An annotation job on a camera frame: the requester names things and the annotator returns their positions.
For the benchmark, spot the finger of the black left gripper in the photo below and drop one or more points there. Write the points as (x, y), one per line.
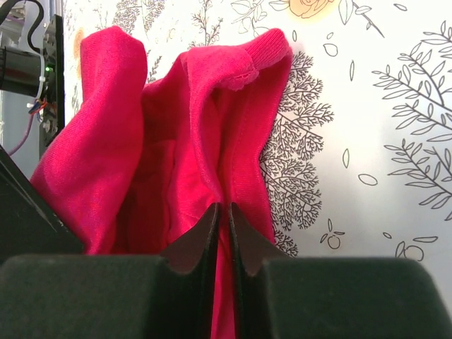
(28, 224)

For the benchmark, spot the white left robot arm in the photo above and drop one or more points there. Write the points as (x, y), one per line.
(39, 73)

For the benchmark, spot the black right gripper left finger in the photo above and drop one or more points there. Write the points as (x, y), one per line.
(167, 295)

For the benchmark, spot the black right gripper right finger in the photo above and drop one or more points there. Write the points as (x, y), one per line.
(277, 296)

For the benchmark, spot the floral table mat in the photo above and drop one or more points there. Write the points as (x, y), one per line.
(359, 162)

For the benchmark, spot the magenta t shirt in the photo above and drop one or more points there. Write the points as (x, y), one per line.
(141, 162)

